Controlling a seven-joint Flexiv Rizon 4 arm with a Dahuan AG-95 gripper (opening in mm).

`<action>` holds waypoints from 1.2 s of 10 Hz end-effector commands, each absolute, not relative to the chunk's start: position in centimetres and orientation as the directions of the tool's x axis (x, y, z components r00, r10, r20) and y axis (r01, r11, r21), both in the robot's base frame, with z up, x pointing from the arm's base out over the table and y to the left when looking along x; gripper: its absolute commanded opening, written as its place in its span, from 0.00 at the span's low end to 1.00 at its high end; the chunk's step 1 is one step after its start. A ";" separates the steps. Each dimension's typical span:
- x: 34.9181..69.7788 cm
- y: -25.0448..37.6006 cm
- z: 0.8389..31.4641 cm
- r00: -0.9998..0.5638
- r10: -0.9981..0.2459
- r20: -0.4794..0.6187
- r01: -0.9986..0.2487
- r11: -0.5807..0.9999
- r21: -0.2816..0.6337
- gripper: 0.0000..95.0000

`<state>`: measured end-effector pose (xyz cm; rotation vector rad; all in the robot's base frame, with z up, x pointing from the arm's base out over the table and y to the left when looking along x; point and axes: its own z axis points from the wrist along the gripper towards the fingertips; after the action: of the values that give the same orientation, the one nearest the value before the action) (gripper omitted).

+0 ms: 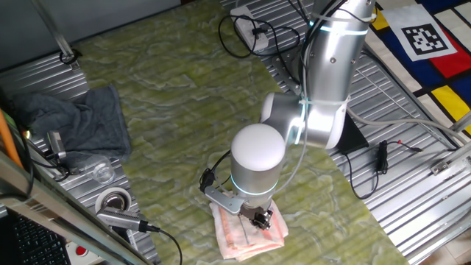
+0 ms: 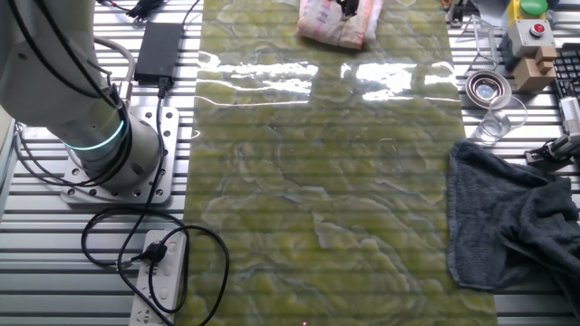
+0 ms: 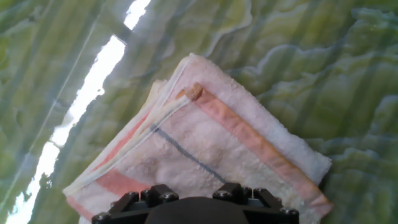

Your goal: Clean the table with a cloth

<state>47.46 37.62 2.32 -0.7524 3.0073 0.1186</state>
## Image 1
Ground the black bundled thin cable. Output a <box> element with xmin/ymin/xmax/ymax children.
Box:
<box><xmin>344</xmin><ymin>139</ymin><xmax>424</xmax><ymax>200</ymax></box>

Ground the green marble pattern mat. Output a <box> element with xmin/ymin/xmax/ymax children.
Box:
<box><xmin>75</xmin><ymin>0</ymin><xmax>411</xmax><ymax>265</ymax></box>

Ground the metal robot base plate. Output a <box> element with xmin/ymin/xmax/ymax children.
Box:
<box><xmin>270</xmin><ymin>47</ymin><xmax>314</xmax><ymax>96</ymax></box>

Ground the aluminium frame beam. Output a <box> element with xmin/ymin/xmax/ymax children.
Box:
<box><xmin>0</xmin><ymin>152</ymin><xmax>152</xmax><ymax>265</ymax></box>

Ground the white cloth with pink stripes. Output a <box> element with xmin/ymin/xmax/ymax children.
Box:
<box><xmin>208</xmin><ymin>200</ymin><xmax>290</xmax><ymax>262</ymax></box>

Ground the aluminium profile with bracket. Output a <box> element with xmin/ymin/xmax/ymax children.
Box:
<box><xmin>429</xmin><ymin>110</ymin><xmax>471</xmax><ymax>176</ymax></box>

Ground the small grey camera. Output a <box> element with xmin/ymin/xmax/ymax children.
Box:
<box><xmin>46</xmin><ymin>130</ymin><xmax>68</xmax><ymax>160</ymax></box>

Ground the black power adapter brick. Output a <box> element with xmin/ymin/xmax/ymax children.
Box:
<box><xmin>336</xmin><ymin>112</ymin><xmax>369</xmax><ymax>155</ymax></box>

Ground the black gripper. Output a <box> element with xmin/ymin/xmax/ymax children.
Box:
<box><xmin>239</xmin><ymin>205</ymin><xmax>274</xmax><ymax>231</ymax></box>

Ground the orange tube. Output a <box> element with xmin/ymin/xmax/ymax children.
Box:
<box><xmin>0</xmin><ymin>108</ymin><xmax>24</xmax><ymax>169</ymax></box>

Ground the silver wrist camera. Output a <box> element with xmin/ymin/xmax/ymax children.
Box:
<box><xmin>203</xmin><ymin>185</ymin><xmax>246</xmax><ymax>216</ymax></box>

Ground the white power strip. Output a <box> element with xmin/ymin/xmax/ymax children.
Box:
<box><xmin>230</xmin><ymin>6</ymin><xmax>269</xmax><ymax>52</ymax></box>

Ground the dark grey towel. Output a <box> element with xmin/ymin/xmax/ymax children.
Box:
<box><xmin>13</xmin><ymin>84</ymin><xmax>132</xmax><ymax>163</ymax></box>

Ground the black keyboard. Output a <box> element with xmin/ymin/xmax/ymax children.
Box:
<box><xmin>10</xmin><ymin>213</ymin><xmax>71</xmax><ymax>265</ymax></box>

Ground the slim aluminium post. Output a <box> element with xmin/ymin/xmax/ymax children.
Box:
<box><xmin>31</xmin><ymin>0</ymin><xmax>81</xmax><ymax>71</ymax></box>

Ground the colourful block pattern cloth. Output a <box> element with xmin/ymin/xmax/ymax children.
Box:
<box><xmin>362</xmin><ymin>0</ymin><xmax>471</xmax><ymax>137</ymax></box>

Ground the thick grey cable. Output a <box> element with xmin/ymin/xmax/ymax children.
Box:
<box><xmin>345</xmin><ymin>106</ymin><xmax>471</xmax><ymax>144</ymax></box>

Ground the clear glass cup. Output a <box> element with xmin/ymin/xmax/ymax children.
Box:
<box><xmin>83</xmin><ymin>154</ymin><xmax>117</xmax><ymax>185</ymax></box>

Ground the grey box with red button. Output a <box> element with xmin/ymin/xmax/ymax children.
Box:
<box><xmin>65</xmin><ymin>241</ymin><xmax>105</xmax><ymax>265</ymax></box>

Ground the silver ribbed camera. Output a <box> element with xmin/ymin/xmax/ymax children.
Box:
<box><xmin>96</xmin><ymin>206</ymin><xmax>150</xmax><ymax>233</ymax></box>

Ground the round steel bowl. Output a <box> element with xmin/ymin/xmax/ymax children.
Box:
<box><xmin>94</xmin><ymin>186</ymin><xmax>132</xmax><ymax>214</ymax></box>

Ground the white paper marker tag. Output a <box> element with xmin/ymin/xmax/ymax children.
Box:
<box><xmin>381</xmin><ymin>3</ymin><xmax>458</xmax><ymax>63</ymax></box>

